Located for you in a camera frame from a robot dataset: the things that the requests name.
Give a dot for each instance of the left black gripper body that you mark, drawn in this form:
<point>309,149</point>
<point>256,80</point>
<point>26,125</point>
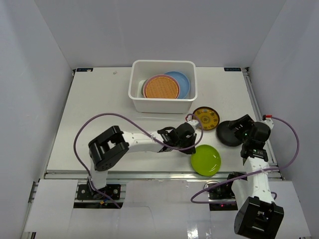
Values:
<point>187,143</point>

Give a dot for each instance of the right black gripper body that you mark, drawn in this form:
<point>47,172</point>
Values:
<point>242,134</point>

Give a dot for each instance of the black round plate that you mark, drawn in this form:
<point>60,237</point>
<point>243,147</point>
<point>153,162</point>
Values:
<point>228,134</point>

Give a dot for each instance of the lime green round plate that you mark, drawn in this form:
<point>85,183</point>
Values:
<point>206,161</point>

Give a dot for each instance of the blue round plate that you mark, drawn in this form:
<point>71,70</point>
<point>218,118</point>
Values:
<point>183,82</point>

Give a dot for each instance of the orange woven round plate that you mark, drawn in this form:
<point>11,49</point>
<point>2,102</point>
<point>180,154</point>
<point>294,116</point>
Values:
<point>162,88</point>

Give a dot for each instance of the teal rectangular divided plate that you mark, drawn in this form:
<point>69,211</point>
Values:
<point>141,89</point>

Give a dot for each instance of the pink round plate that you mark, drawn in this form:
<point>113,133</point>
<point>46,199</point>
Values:
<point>147,84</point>

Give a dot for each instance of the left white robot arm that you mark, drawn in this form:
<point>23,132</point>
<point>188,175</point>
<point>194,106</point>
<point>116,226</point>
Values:
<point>110,146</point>

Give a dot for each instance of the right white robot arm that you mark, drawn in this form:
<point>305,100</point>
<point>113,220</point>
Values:
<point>259,217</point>

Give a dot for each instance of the white plastic bin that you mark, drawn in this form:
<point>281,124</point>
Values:
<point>144,69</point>

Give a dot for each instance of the brown gold patterned plate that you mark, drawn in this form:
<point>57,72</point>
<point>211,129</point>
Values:
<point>209,117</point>

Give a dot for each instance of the right blue corner label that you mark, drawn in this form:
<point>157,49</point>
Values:
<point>232,69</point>

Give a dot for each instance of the blue corner label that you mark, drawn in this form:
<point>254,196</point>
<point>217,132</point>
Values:
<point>232,69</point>
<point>84,69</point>

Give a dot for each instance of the left blue corner label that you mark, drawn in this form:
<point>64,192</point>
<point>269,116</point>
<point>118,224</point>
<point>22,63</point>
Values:
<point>84,69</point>

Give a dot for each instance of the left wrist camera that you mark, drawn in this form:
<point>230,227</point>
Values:
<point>192,120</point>

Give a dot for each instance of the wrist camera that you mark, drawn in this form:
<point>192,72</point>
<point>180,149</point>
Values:
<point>192,120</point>
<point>267,119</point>

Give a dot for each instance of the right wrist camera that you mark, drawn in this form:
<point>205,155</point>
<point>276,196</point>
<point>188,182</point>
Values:
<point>267,119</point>

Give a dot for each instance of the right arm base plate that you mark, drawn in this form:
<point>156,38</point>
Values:
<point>223,198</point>

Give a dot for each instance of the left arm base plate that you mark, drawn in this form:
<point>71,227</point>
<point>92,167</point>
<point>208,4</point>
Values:
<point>87,198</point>

